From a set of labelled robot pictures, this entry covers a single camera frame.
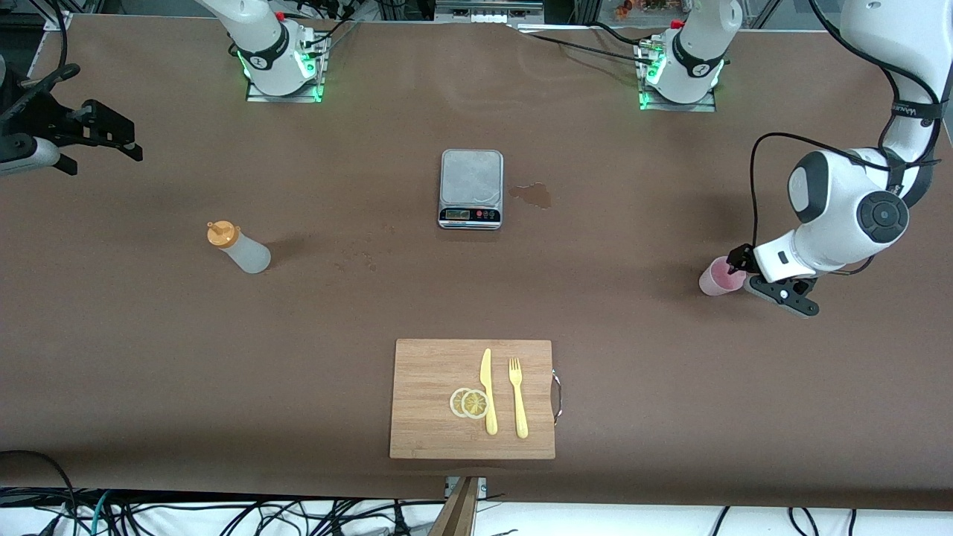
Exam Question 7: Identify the pink plastic cup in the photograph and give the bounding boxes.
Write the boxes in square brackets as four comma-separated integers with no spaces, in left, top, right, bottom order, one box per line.
[698,256,748,297]

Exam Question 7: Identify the clear sauce bottle orange cap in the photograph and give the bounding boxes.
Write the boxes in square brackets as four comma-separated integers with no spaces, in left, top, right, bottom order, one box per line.
[207,220,272,275]

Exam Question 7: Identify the brown table cover sheet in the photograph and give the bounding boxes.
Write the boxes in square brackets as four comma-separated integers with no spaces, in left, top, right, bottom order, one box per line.
[0,13,953,511]

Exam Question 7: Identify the yellow plastic fork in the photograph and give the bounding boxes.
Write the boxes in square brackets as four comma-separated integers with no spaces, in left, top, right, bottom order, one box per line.
[508,357,529,439]

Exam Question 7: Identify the orange toy items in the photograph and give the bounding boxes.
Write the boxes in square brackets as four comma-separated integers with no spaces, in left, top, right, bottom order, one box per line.
[613,0,675,21]

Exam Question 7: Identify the yellow plastic knife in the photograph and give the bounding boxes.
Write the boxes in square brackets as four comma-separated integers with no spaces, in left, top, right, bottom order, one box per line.
[479,348,499,436]

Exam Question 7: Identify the silver digital kitchen scale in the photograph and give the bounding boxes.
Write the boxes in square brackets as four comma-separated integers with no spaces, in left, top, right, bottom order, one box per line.
[437,149,505,231]

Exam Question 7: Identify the wooden cutting board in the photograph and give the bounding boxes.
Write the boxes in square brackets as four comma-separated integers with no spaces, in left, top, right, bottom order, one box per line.
[389,339,557,460]

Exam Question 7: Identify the wooden beam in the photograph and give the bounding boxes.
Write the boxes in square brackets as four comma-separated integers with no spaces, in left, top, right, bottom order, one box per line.
[428,476,481,536]

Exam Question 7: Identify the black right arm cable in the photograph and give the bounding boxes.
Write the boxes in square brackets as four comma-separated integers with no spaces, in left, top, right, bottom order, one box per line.
[0,63,80,112]

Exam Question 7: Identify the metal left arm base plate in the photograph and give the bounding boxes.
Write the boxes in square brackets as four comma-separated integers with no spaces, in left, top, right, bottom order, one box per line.
[639,37,718,113]

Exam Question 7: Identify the teal cable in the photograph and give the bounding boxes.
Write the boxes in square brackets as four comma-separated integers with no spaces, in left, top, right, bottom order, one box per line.
[88,490,114,536]

